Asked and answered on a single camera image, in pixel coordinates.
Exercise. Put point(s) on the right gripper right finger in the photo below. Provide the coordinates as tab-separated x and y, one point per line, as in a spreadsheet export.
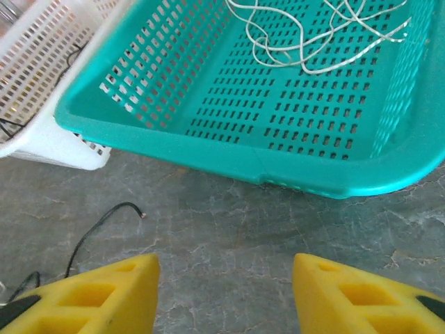
347	306

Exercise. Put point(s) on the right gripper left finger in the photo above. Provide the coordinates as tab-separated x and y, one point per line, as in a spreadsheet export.
87	306

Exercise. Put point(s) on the teal plastic basket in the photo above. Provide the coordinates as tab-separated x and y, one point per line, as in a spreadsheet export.
208	153

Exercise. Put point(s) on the white plastic basket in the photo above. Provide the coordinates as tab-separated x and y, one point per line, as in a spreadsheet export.
52	146

